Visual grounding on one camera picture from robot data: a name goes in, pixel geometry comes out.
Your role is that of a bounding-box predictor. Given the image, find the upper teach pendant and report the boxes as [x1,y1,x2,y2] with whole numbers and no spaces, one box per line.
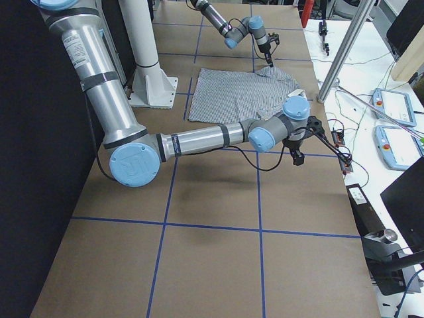
[372,88,417,127]

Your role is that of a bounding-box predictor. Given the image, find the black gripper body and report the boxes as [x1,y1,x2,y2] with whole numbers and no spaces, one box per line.
[258,40,272,57]
[284,129,305,158]

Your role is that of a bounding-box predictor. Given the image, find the black monitor lower right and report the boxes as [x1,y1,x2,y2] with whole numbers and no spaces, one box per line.
[380,158,424,252]

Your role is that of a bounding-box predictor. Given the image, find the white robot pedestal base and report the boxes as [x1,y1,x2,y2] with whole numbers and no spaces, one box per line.
[119,0,178,109]

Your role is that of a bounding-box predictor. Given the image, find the grey monitor stand clamp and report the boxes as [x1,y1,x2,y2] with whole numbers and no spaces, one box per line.
[361,231,423,296]

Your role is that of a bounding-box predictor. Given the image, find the small circuit board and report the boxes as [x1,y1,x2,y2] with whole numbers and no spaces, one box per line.
[331,131,345,147]
[338,152,353,176]

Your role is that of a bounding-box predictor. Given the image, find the lower small circuit board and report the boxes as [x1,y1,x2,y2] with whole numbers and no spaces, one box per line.
[338,152,353,176]

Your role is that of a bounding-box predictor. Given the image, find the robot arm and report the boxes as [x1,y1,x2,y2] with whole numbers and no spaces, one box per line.
[190,0,280,68]
[36,1,310,187]

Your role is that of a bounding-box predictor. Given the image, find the teach pendant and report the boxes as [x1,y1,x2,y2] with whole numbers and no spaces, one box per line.
[372,88,417,127]
[374,125,423,171]

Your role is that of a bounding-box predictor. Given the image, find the lower teach pendant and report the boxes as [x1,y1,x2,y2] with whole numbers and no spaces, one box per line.
[374,125,423,171]

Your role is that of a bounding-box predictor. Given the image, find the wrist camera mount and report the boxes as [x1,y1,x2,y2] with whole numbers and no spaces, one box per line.
[307,115,325,134]
[268,32,280,46]

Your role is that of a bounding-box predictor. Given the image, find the black folded tripod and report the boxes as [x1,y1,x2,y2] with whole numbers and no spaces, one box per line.
[319,19,330,56]

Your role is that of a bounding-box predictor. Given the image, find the black box with white label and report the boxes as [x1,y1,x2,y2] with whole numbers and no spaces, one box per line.
[346,184,385,237]

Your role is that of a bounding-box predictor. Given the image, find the aluminium frame post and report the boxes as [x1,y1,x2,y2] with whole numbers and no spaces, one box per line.
[317,0,375,103]

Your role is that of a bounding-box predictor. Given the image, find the upper small circuit board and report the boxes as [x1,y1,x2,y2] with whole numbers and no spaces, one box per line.
[331,131,345,147]

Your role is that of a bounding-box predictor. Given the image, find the black monitor upper right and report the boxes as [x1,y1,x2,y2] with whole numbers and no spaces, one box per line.
[386,0,423,57]

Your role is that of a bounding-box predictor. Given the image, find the navy white striped polo shirt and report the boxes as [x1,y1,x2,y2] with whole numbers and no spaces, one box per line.
[188,66,301,124]

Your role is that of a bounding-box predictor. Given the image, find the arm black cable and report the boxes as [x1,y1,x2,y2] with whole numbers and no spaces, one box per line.
[228,127,352,173]

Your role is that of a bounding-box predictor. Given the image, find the black monitor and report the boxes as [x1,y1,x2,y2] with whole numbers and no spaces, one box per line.
[380,158,424,252]
[386,0,423,57]

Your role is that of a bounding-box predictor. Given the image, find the red fire extinguisher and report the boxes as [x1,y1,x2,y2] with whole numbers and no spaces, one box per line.
[301,0,315,28]

